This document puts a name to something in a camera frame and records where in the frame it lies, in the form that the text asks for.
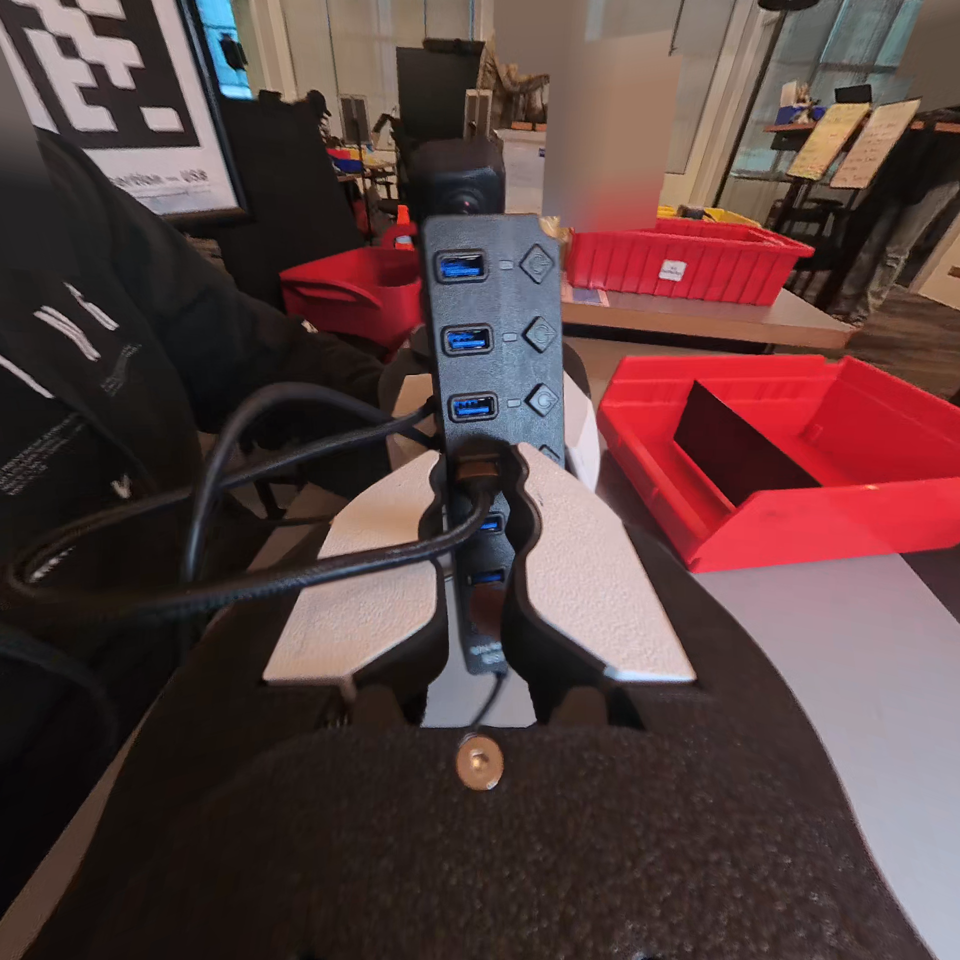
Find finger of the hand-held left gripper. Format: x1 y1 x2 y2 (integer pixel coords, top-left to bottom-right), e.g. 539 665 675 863
562 341 603 492
377 346 445 455

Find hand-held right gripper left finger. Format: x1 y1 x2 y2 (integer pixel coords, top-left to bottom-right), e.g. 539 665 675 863
262 450 453 712

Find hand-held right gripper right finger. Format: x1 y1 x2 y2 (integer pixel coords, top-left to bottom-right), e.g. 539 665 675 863
501 442 699 712

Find black braided usb cable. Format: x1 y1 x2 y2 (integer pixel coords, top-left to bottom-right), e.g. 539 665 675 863
0 431 511 624

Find black usb hub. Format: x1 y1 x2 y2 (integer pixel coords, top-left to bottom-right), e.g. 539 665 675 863
418 213 567 676

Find person's left forearm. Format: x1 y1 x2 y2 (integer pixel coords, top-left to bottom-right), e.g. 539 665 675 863
168 247 395 481

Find black monitor screen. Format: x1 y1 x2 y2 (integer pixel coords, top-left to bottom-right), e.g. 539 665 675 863
396 41 487 144

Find red plastic tub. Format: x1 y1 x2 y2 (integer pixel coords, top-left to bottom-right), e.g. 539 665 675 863
279 243 425 361

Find black bin divider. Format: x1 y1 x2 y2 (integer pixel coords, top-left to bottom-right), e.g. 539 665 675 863
672 380 822 507

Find dark cloth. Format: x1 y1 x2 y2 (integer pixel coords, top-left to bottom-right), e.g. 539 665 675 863
217 90 365 301

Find long ribbed red bin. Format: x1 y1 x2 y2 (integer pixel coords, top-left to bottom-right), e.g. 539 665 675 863
562 217 815 309

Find yellow plastic bin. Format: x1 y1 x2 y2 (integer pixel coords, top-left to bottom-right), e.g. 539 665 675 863
656 204 762 230

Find large red plastic bin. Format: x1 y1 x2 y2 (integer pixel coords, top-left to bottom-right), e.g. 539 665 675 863
596 352 960 575

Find person in black hoodie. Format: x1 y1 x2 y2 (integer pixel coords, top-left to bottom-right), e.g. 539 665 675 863
0 123 391 909

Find paper sheet easel board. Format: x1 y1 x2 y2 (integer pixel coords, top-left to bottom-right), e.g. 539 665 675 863
828 97 922 190
783 101 871 181

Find framed black white marker board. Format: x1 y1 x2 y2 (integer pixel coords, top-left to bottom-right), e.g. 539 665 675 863
0 0 249 226

